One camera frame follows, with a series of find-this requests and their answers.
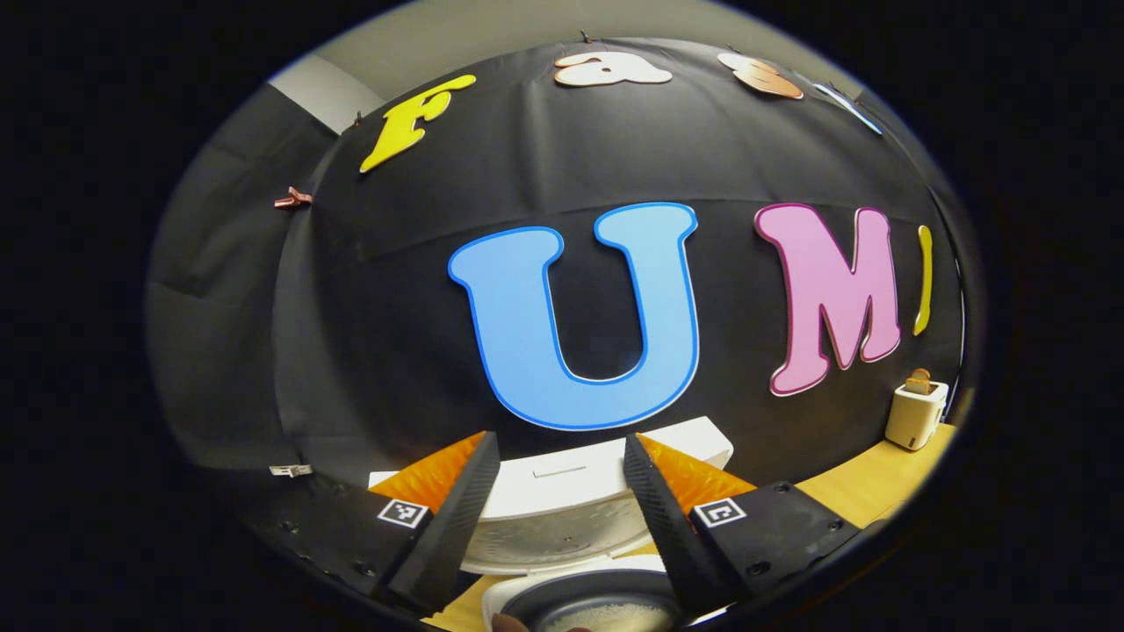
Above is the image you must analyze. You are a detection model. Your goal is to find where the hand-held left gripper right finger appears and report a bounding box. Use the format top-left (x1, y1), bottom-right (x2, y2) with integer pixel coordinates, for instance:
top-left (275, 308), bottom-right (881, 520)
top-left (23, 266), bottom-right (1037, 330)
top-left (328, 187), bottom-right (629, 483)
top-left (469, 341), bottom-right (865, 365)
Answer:
top-left (623, 432), bottom-right (862, 616)

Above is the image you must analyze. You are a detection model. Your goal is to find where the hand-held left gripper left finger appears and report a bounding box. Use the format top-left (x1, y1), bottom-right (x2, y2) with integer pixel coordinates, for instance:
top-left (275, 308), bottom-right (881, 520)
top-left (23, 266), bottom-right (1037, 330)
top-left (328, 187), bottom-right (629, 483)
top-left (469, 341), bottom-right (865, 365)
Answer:
top-left (241, 430), bottom-right (502, 616)

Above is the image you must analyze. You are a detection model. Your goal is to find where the white rice cooker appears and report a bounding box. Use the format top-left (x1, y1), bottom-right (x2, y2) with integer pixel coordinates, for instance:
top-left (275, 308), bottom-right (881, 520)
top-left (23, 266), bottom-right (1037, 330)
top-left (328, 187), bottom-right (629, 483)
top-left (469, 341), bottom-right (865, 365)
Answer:
top-left (369, 417), bottom-right (734, 632)

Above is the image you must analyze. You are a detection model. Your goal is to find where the white rice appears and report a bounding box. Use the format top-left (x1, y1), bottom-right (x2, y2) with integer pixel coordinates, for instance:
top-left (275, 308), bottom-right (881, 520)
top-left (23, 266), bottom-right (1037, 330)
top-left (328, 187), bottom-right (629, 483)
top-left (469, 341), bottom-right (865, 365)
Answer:
top-left (544, 604), bottom-right (677, 632)

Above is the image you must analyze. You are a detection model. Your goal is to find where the black backdrop cloth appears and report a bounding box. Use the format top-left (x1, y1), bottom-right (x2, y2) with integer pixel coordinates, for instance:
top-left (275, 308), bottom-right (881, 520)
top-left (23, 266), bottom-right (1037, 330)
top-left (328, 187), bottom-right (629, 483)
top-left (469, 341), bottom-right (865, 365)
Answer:
top-left (145, 37), bottom-right (980, 528)

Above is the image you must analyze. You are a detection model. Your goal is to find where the white toaster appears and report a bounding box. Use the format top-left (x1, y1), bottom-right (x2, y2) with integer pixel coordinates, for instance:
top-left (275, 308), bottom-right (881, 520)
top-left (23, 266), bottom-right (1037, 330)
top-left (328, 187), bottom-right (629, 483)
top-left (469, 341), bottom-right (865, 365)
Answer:
top-left (884, 380), bottom-right (949, 452)

